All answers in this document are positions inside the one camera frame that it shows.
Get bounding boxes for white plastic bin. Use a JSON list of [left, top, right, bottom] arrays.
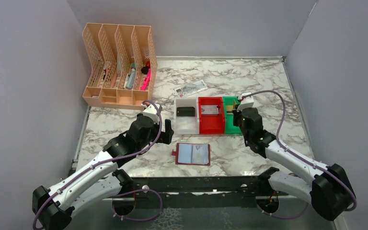
[[172, 97, 200, 135]]

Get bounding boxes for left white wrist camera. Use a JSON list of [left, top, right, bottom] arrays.
[[141, 103, 162, 123]]

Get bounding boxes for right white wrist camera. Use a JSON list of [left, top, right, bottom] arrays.
[[236, 94, 254, 112]]

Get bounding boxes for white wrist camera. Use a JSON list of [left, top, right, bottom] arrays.
[[236, 94, 254, 112], [141, 103, 162, 123]]

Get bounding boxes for purple cable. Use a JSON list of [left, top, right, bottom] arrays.
[[32, 100, 163, 230], [239, 90, 357, 212]]

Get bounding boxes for peach plastic file organizer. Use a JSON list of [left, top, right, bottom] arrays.
[[82, 23, 158, 110]]

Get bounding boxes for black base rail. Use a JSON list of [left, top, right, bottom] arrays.
[[111, 167, 279, 214]]

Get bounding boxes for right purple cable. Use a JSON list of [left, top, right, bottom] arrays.
[[239, 90, 357, 212]]

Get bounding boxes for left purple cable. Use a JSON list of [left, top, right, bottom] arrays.
[[32, 100, 163, 230]]

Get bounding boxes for red plastic bin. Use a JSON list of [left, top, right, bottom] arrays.
[[198, 97, 225, 135]]

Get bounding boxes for grey green marker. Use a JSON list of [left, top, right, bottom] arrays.
[[124, 63, 136, 90]]

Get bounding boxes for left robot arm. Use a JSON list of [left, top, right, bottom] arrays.
[[32, 113, 174, 230]]

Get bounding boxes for black credit card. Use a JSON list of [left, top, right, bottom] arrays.
[[176, 107, 196, 117]]

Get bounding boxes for silver credit card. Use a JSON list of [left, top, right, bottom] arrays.
[[201, 105, 219, 115]]

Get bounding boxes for green plastic bin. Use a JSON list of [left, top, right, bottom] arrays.
[[222, 96, 242, 134]]

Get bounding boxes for paper receipts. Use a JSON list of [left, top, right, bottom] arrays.
[[173, 80, 208, 97]]

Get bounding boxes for pink highlighter pen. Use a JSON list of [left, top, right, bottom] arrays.
[[140, 66, 151, 91]]

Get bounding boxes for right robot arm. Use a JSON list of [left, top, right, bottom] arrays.
[[232, 107, 356, 221]]

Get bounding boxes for red leather card holder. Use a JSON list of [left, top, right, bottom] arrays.
[[172, 143, 210, 166]]

